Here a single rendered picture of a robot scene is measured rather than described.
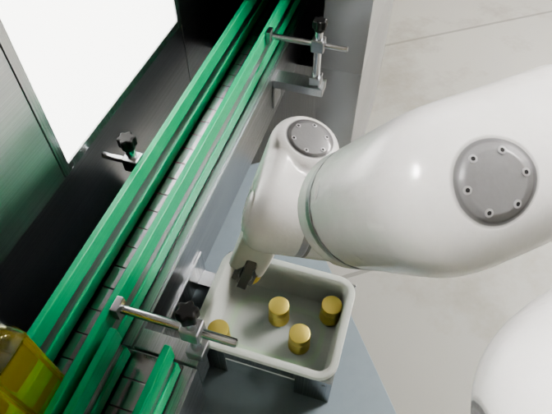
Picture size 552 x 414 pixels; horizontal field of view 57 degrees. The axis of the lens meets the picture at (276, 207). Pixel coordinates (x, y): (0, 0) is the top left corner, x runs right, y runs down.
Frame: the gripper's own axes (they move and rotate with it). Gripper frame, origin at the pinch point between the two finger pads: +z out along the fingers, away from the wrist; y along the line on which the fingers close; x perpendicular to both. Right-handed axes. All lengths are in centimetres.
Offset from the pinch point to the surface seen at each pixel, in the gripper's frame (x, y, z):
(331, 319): 16.1, -0.9, 8.7
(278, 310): 7.5, 1.0, 8.9
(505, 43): 85, -218, 73
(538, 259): 99, -84, 69
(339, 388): 20.9, 8.1, 11.8
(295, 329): 10.8, 3.4, 8.0
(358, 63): 8, -70, 12
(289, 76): -6, -51, 8
